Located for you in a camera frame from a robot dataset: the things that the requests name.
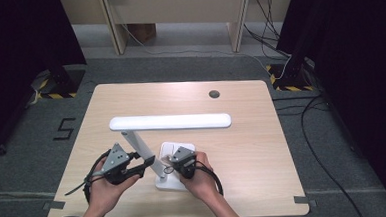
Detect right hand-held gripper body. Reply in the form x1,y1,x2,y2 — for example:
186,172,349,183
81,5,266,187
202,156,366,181
168,144,199,181

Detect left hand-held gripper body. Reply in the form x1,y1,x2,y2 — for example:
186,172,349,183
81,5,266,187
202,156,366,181
99,141,147,186

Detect white desk lamp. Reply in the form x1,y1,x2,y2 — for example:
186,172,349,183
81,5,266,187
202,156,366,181
108,111,235,196

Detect person's right hand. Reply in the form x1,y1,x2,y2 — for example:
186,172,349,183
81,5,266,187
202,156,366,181
177,149,218,204

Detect person's left hand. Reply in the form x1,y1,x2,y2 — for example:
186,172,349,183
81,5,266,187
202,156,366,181
86,156,143,216

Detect black stand base striped tape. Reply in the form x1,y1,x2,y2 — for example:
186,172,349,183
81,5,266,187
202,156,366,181
33,65,88,101
266,56,316,94

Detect brown cardboard box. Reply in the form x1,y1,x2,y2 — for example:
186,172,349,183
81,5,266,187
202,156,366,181
126,22,158,45

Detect grey tape strip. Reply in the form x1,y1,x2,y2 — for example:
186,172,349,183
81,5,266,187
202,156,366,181
294,194,318,208

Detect black curtain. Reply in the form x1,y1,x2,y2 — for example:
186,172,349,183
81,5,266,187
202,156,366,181
0,0,91,157
273,0,386,217

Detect beige wooden desk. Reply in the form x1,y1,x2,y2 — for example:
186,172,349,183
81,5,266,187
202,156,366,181
58,0,301,62

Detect left hand-held gripper black cable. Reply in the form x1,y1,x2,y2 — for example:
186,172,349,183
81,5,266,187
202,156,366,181
62,149,115,205

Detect hand-held gripper black cable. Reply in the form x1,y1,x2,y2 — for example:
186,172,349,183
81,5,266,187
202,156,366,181
195,163,225,198
62,149,115,205

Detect right hand-held gripper black cable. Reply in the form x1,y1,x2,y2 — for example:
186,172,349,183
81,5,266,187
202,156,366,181
195,163,225,198

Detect white floor cable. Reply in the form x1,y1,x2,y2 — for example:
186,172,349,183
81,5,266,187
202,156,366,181
108,0,294,91

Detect long black floor cable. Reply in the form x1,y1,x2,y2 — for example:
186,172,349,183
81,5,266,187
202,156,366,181
273,92,365,217

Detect black cables from wall socket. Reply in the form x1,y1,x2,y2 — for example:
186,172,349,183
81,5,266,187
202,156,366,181
241,0,291,60

